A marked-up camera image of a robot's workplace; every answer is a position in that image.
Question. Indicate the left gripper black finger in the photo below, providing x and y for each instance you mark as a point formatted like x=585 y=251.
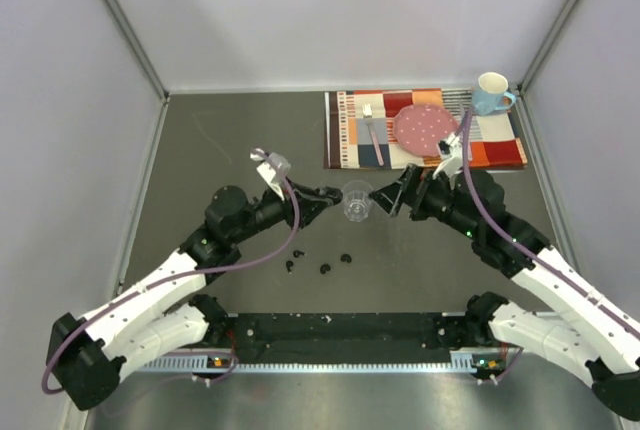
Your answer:
x=309 y=211
x=326 y=194

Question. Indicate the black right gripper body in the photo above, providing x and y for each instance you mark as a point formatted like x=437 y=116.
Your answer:
x=434 y=198

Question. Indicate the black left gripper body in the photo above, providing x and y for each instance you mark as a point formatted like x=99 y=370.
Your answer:
x=288 y=208

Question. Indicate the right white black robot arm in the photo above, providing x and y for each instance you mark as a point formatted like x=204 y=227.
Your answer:
x=596 y=341

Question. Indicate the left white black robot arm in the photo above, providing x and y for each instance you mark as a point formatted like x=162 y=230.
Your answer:
x=89 y=356

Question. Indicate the clear plastic cup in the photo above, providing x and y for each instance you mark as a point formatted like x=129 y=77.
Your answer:
x=356 y=202

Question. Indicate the pink polka-dot plate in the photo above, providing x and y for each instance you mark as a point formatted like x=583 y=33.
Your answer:
x=418 y=128

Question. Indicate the colourful patchwork placemat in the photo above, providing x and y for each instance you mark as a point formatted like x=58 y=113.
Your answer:
x=389 y=129

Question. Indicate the light blue mug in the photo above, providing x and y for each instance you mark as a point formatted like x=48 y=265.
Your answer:
x=491 y=94

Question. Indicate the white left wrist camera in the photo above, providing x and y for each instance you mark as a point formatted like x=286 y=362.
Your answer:
x=273 y=168

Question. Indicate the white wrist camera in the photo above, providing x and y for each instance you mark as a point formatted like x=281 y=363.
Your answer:
x=454 y=150
x=273 y=168

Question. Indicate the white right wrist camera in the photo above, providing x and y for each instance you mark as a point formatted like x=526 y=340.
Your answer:
x=454 y=150

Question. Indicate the pink-handled metal fork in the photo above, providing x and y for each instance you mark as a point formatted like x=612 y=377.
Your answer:
x=368 y=118

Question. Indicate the pink-handled metal knife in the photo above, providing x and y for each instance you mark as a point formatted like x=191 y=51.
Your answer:
x=464 y=115

